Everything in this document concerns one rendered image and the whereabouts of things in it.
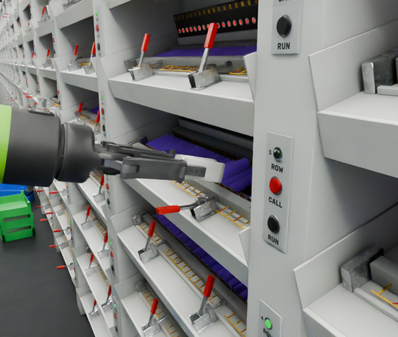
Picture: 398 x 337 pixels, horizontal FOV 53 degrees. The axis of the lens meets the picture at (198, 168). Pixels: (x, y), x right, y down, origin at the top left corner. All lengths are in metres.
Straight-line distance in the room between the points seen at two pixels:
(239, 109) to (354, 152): 0.17
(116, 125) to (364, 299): 0.74
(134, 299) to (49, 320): 0.92
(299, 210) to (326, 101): 0.11
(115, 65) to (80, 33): 0.72
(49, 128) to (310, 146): 0.29
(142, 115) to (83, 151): 0.55
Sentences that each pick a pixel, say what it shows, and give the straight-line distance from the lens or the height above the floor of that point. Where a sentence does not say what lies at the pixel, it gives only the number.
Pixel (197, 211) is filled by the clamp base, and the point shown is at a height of 0.91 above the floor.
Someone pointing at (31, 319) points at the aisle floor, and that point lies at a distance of 2.07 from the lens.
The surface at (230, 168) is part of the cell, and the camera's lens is 0.61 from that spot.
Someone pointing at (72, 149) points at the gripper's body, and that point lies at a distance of 0.50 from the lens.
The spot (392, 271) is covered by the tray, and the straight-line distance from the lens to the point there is 0.44.
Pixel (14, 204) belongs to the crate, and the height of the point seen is 0.16.
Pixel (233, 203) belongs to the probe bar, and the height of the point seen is 0.93.
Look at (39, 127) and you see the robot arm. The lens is 0.49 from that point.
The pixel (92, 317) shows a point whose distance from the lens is 1.82.
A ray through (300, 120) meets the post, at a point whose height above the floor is 1.08.
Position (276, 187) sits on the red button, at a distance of 0.42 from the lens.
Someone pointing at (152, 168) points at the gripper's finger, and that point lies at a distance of 0.51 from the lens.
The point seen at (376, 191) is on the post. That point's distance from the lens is 0.46.
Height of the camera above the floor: 1.14
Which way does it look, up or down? 15 degrees down
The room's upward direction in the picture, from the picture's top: straight up
